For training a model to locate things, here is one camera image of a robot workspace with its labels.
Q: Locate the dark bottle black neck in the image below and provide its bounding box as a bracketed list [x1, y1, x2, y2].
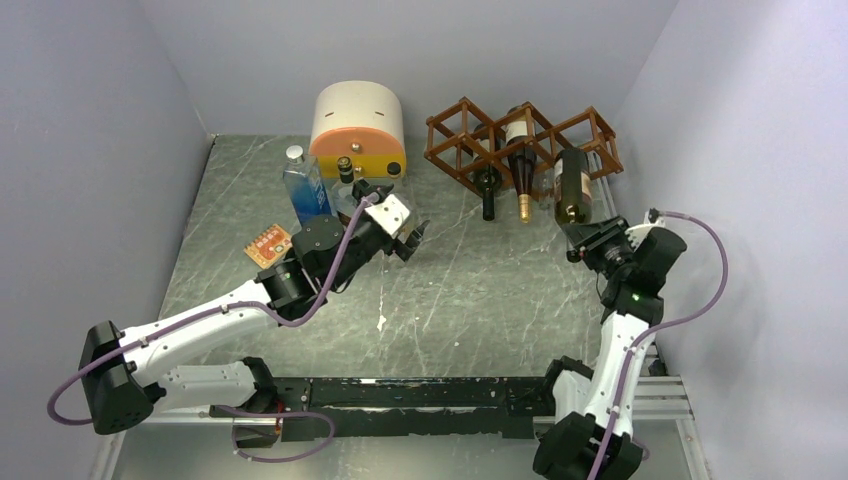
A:
[472, 123, 502, 222]

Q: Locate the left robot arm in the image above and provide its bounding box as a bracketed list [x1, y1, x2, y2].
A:
[79, 180, 428, 435]

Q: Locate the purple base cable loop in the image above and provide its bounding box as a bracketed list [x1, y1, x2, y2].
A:
[218, 405, 338, 464]

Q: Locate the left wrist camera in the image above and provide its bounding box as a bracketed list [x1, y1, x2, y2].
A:
[365, 194, 412, 238]

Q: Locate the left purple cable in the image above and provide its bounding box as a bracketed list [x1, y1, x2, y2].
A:
[46, 192, 382, 427]

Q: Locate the brown wooden wine rack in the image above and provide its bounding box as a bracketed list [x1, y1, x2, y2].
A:
[423, 97, 624, 194]

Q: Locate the green bottle silver neck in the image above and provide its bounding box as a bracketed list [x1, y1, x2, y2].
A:
[553, 147, 592, 227]

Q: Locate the orange snack packet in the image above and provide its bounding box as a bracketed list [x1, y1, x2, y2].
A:
[243, 224, 291, 269]

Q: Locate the clear round glass bottle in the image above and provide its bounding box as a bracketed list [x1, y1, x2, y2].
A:
[386, 161, 415, 222]

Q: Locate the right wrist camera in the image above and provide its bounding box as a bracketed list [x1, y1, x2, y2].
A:
[626, 209, 666, 251]

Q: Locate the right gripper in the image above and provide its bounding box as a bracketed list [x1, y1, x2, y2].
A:
[561, 214, 637, 278]

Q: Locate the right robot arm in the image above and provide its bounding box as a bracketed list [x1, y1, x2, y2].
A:
[533, 215, 687, 479]

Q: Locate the brown bottle gold foil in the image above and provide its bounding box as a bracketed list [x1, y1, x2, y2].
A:
[505, 106, 537, 224]

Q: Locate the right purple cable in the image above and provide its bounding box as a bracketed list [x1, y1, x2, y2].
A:
[586, 210, 730, 480]

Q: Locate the blue square bottle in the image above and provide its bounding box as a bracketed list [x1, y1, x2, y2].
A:
[283, 145, 333, 227]

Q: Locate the cream drawer cabinet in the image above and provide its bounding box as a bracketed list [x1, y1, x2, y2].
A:
[308, 80, 407, 179]

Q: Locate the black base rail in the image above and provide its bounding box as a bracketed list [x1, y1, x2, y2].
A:
[109, 376, 694, 442]

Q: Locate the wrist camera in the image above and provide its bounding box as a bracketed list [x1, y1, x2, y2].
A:
[365, 194, 412, 238]
[626, 209, 666, 251]

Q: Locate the clear square bottle black cap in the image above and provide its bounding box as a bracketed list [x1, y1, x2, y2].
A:
[330, 156, 359, 226]

